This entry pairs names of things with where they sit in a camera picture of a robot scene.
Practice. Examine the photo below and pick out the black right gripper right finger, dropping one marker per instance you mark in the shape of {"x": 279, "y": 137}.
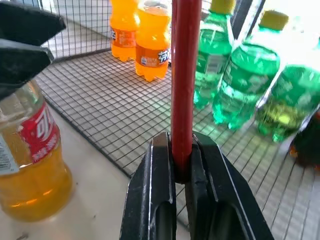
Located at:
{"x": 225, "y": 200}

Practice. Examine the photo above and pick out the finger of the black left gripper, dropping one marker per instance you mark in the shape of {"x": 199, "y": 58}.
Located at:
{"x": 22, "y": 22}
{"x": 20, "y": 65}

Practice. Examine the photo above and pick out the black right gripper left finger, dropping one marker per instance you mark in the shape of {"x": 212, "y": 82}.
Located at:
{"x": 142, "y": 190}

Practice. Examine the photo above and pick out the glass bottle with red label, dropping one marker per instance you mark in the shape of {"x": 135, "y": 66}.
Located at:
{"x": 37, "y": 175}

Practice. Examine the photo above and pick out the red rod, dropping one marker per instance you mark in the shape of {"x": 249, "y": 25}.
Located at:
{"x": 183, "y": 75}

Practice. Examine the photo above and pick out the dark soda plastic bottle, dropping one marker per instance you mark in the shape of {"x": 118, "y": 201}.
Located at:
{"x": 308, "y": 142}

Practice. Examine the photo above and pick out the orange soda plastic bottle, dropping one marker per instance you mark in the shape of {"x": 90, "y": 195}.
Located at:
{"x": 152, "y": 42}
{"x": 123, "y": 32}

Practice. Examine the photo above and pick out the green soda plastic bottle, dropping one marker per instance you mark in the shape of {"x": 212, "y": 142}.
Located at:
{"x": 247, "y": 80}
{"x": 292, "y": 100}
{"x": 212, "y": 50}

